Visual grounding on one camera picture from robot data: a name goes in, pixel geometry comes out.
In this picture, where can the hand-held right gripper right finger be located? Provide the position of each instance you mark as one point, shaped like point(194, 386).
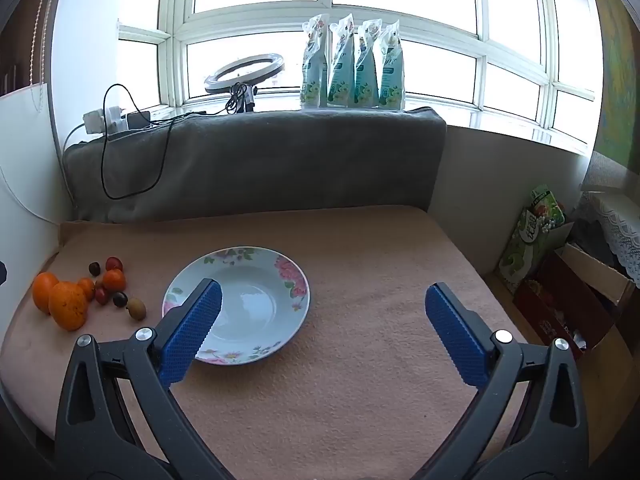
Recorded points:
point(457, 335)

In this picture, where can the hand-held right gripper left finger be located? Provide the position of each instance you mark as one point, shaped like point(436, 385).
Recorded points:
point(192, 330)

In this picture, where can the brown longan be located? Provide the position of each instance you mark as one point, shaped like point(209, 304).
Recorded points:
point(136, 308)

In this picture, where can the floral white plate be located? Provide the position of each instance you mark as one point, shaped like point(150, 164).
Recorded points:
point(260, 300)

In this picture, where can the dark grape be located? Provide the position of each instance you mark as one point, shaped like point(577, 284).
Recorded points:
point(119, 299)
point(94, 268)

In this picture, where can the red cherry tomato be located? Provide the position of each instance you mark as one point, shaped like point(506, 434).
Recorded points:
point(114, 263)
point(102, 294)

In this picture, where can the small mandarin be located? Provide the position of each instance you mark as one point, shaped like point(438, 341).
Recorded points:
point(87, 287)

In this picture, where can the large spotted orange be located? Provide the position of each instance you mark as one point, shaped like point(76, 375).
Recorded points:
point(68, 306)

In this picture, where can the large smooth orange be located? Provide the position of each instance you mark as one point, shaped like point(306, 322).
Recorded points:
point(44, 291)

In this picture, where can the red cardboard box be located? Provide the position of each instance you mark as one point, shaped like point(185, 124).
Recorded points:
point(550, 305)

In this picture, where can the green carton box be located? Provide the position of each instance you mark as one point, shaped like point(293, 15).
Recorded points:
point(525, 245)

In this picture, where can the white lace cloth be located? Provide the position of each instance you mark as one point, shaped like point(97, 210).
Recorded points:
point(620, 225)

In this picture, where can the grey blanket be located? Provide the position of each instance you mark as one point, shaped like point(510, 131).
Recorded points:
point(300, 160)

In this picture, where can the dark power adapter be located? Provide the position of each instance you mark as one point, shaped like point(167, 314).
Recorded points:
point(139, 120)

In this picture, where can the white power strip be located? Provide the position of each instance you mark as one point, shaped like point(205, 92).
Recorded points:
point(97, 121)

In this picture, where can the white board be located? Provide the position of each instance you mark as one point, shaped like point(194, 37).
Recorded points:
point(25, 160)

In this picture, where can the white window frame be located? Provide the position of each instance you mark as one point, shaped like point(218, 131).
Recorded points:
point(175, 35)

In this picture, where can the wall poster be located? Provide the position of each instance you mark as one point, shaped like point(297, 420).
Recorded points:
point(617, 85)

